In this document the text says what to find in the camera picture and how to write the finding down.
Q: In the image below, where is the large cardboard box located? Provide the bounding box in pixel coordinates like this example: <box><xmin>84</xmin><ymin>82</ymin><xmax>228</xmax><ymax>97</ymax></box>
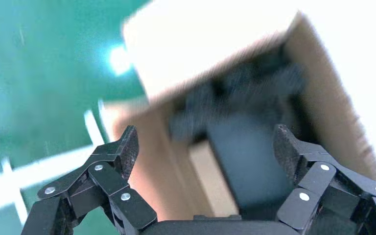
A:
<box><xmin>105</xmin><ymin>0</ymin><xmax>376</xmax><ymax>223</ymax></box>

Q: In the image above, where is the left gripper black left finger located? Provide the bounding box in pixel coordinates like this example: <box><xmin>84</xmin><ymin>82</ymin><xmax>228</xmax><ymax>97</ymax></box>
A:
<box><xmin>21</xmin><ymin>125</ymin><xmax>158</xmax><ymax>235</ymax></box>

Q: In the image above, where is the white plastic pipe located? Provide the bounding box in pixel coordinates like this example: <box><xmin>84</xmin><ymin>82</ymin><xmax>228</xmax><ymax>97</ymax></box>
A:
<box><xmin>0</xmin><ymin>98</ymin><xmax>111</xmax><ymax>226</ymax></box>

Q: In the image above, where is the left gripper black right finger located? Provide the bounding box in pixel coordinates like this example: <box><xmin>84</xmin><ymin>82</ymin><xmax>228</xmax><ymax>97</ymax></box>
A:
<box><xmin>272</xmin><ymin>124</ymin><xmax>376</xmax><ymax>235</ymax></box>

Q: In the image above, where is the black foam padding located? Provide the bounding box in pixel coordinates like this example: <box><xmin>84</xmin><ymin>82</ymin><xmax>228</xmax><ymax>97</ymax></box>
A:
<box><xmin>166</xmin><ymin>48</ymin><xmax>308</xmax><ymax>146</ymax></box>

